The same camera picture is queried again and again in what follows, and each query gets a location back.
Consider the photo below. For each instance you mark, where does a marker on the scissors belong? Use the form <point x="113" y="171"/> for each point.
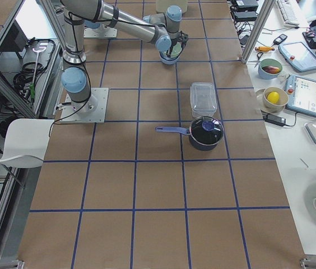
<point x="259" y="56"/>

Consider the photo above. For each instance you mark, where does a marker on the dark blue saucepan with lid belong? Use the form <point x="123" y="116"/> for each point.
<point x="204" y="132"/>

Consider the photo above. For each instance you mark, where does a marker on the black power adapter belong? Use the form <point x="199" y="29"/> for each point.
<point x="273" y="119"/>

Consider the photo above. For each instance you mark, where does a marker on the white chair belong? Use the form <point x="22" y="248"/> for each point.
<point x="26" y="143"/>

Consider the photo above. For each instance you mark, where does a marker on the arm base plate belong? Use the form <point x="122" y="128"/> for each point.
<point x="93" y="111"/>
<point x="99" y="31"/>

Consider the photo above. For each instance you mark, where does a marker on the aluminium frame post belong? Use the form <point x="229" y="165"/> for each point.
<point x="257" y="28"/>

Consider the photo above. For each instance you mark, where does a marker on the green bowl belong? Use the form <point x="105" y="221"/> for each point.
<point x="176" y="49"/>

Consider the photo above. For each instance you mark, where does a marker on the white keyboard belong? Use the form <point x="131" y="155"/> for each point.
<point x="286" y="12"/>

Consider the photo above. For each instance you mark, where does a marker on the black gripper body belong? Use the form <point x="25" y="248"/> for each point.
<point x="173" y="45"/>

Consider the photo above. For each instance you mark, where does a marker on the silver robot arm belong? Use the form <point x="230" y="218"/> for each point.
<point x="162" y="30"/>

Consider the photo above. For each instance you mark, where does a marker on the blue teach pendant far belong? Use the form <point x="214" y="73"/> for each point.
<point x="299" y="56"/>

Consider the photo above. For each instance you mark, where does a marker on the clear plastic food container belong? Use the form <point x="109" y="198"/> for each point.
<point x="202" y="99"/>

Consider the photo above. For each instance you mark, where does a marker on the teal bowl with fruit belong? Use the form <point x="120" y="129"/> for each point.
<point x="269" y="69"/>

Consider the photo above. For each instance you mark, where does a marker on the beige bowl with lemon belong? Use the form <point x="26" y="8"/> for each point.
<point x="272" y="99"/>

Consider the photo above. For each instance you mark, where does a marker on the orange handled tool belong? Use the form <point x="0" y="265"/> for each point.
<point x="264" y="49"/>

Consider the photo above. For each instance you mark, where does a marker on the blue teach pendant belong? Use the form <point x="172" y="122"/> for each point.
<point x="301" y="93"/>
<point x="299" y="56"/>

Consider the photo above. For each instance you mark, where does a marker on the blue bowl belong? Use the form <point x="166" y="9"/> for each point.
<point x="165" y="59"/>

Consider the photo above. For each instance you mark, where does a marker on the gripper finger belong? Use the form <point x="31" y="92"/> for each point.
<point x="169" y="53"/>

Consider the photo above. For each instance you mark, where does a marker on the blue teach pendant near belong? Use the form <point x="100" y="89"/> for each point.
<point x="301" y="93"/>

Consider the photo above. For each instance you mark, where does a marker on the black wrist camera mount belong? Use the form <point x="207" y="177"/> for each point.
<point x="183" y="39"/>

